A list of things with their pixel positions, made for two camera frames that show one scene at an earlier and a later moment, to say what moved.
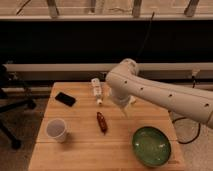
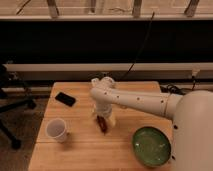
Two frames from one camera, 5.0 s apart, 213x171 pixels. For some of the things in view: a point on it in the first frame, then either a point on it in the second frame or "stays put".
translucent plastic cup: [56, 129] stays put
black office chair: [9, 104] stays put
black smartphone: [65, 98] stays put
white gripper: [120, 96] -> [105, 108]
